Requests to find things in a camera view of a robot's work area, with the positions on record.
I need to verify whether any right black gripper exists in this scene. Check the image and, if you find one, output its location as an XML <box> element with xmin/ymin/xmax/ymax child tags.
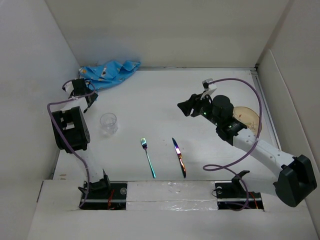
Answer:
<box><xmin>176</xmin><ymin>91</ymin><xmax>221</xmax><ymax>127</ymax></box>

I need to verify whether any blue patterned cloth placemat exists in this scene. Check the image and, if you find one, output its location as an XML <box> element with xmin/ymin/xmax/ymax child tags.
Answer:
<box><xmin>78</xmin><ymin>60</ymin><xmax>141</xmax><ymax>91</ymax></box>

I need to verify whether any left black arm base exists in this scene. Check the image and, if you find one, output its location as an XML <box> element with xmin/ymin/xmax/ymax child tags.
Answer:
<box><xmin>80</xmin><ymin>181</ymin><xmax>128</xmax><ymax>211</ymax></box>

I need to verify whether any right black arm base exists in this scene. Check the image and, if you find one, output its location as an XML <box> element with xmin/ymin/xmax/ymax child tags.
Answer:
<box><xmin>211</xmin><ymin>170</ymin><xmax>264</xmax><ymax>211</ymax></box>

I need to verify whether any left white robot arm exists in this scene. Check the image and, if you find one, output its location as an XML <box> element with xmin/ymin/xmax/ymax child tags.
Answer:
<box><xmin>47</xmin><ymin>78</ymin><xmax>112</xmax><ymax>199</ymax></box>

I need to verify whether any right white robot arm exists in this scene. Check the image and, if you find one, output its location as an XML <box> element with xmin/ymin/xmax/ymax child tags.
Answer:
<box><xmin>177</xmin><ymin>94</ymin><xmax>317</xmax><ymax>207</ymax></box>

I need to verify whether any iridescent knife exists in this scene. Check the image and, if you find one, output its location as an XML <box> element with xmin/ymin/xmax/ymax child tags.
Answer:
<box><xmin>172</xmin><ymin>138</ymin><xmax>187</xmax><ymax>178</ymax></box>

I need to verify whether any clear plastic cup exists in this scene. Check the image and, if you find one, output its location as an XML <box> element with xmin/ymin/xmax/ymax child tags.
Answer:
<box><xmin>99</xmin><ymin>112</ymin><xmax>118</xmax><ymax>136</ymax></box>

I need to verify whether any iridescent fork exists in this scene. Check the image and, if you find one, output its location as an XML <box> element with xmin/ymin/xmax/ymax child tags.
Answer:
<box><xmin>140</xmin><ymin>137</ymin><xmax>156</xmax><ymax>179</ymax></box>

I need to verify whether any beige floral plate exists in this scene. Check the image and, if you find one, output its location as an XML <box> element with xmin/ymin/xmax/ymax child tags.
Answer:
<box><xmin>233</xmin><ymin>106</ymin><xmax>260</xmax><ymax>135</ymax></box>

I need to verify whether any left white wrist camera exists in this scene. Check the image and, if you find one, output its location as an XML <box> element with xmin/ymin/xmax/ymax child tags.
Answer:
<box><xmin>62</xmin><ymin>82</ymin><xmax>74</xmax><ymax>95</ymax></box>

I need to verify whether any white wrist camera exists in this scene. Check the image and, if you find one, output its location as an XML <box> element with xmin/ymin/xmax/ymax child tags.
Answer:
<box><xmin>62</xmin><ymin>82</ymin><xmax>74</xmax><ymax>95</ymax></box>
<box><xmin>202</xmin><ymin>78</ymin><xmax>217</xmax><ymax>95</ymax></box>

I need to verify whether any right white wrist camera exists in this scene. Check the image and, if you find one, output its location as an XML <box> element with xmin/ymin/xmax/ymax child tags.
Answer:
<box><xmin>202</xmin><ymin>78</ymin><xmax>217</xmax><ymax>95</ymax></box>

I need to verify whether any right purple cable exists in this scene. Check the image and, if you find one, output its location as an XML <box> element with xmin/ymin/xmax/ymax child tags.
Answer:
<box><xmin>202</xmin><ymin>78</ymin><xmax>263</xmax><ymax>212</ymax></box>

